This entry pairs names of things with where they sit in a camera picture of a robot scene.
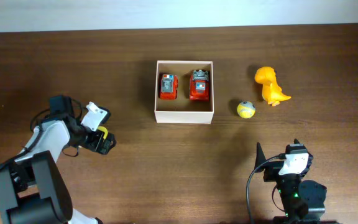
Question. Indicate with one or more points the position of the yellow wooden rattle drum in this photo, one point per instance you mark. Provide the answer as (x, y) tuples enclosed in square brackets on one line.
[(104, 130)]

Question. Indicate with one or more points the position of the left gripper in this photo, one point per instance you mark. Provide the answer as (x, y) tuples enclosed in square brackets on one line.
[(96, 145)]

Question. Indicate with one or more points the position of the red toy fire truck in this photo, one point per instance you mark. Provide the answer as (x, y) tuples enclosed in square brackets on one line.
[(199, 85)]

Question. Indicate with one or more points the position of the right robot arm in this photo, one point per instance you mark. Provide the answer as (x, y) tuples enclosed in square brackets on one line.
[(302, 200)]

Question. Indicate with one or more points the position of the white cardboard box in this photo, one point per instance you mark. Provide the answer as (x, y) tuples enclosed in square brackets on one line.
[(182, 109)]

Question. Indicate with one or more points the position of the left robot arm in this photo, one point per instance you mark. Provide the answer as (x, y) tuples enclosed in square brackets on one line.
[(32, 189)]

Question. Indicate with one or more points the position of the small red toy car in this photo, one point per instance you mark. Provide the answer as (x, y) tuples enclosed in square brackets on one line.
[(168, 87)]

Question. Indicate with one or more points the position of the orange toy dinosaur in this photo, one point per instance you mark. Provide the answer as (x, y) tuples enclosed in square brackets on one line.
[(271, 91)]

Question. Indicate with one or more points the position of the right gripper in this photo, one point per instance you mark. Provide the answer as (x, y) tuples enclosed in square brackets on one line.
[(273, 168)]

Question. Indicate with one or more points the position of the yellow grey ball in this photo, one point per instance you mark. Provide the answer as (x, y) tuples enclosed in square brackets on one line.
[(246, 109)]

